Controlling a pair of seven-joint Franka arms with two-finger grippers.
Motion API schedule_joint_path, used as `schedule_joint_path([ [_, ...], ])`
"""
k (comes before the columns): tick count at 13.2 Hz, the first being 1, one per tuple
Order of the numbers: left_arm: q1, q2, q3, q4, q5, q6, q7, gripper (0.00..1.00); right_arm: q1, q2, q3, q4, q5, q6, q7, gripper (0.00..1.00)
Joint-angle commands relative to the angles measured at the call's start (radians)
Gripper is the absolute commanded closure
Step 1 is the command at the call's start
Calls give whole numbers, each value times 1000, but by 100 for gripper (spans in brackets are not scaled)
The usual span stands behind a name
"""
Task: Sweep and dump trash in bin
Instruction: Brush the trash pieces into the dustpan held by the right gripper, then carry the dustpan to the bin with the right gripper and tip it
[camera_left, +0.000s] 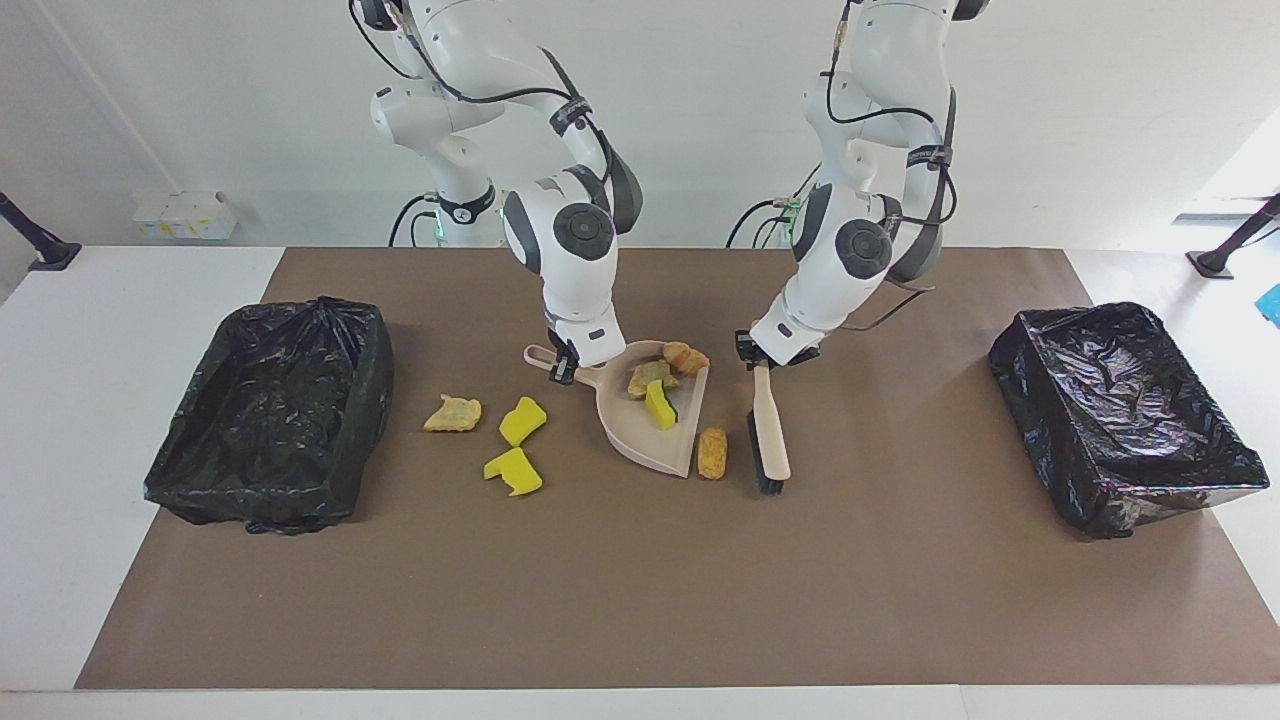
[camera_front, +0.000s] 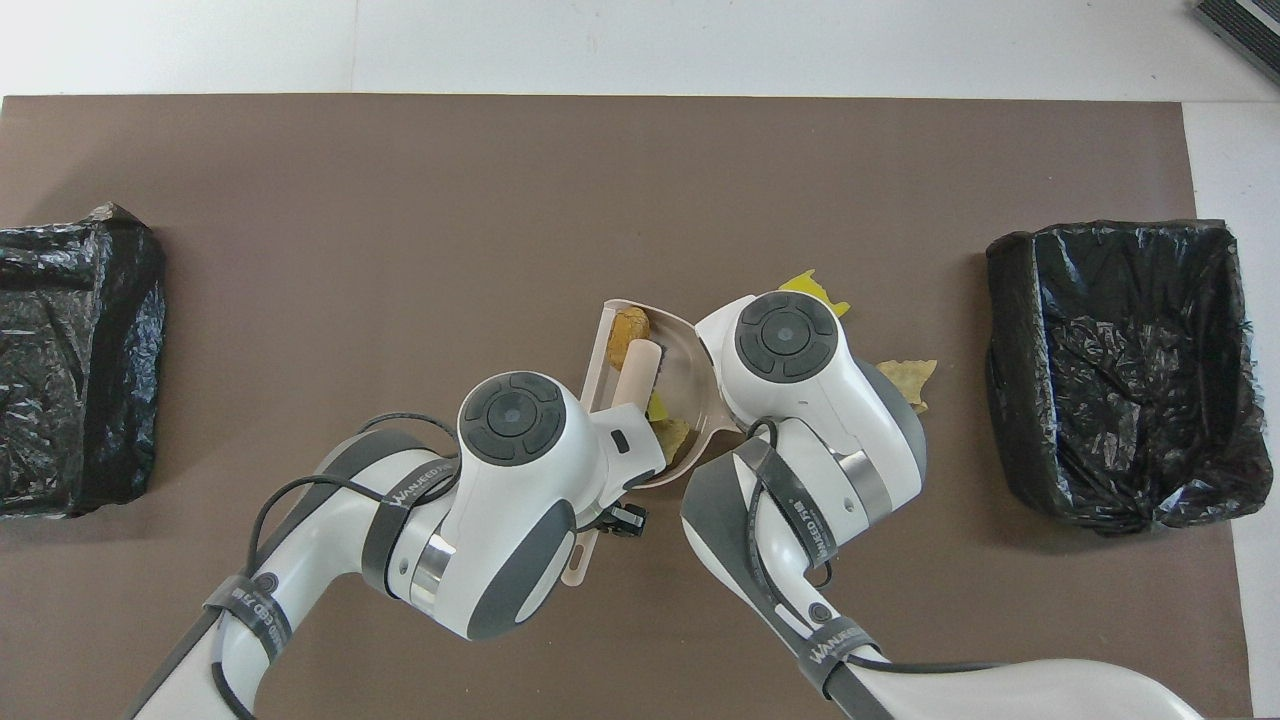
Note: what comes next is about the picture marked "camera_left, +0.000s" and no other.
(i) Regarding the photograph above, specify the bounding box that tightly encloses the elongated beige foam chunk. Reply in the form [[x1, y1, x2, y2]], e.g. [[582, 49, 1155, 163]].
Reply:
[[627, 360, 681, 401]]

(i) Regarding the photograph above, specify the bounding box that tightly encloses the black arm base cable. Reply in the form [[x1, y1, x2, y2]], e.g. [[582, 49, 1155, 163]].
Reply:
[[727, 165, 823, 248], [388, 193, 443, 248]]

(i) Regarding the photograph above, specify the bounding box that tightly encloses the jagged beige foam chunk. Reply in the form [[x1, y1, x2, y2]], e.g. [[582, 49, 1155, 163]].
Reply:
[[423, 393, 483, 434]]

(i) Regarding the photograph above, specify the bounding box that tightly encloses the bin lined with black bag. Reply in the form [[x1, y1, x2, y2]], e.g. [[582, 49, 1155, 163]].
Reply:
[[143, 295, 396, 536], [988, 301, 1271, 541]]

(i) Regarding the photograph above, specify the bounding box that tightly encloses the notched yellow sponge piece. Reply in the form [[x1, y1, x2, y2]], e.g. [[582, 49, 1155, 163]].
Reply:
[[483, 446, 544, 498]]

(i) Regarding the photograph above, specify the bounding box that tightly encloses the black left arm base cable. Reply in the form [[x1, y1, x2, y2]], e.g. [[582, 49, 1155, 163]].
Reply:
[[727, 165, 823, 248]]

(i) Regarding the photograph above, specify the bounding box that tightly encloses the black right arm base cable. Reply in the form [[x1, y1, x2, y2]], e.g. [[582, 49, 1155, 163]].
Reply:
[[388, 193, 443, 248]]

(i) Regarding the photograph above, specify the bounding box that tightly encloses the rounded beige foam chunk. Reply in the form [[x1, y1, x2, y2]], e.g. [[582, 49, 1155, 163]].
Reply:
[[661, 341, 711, 378]]

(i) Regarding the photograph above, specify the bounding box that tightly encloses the wide white socket box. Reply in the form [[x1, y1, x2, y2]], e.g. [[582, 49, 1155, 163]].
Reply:
[[163, 191, 238, 239]]

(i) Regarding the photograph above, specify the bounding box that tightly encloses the black camera stand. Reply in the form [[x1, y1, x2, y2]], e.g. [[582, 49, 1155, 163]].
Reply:
[[0, 192, 83, 273], [1187, 193, 1280, 280]]

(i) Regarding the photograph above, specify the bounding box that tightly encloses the beige brush with black bristles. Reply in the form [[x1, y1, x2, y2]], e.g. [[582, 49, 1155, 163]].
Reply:
[[747, 360, 792, 497]]

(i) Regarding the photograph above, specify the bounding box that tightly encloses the brown table mat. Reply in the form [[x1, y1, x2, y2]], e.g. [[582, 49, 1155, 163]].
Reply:
[[75, 247, 1280, 691]]

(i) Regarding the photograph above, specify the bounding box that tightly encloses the beige plastic dustpan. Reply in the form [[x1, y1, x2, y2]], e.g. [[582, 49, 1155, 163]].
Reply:
[[523, 340, 712, 479]]

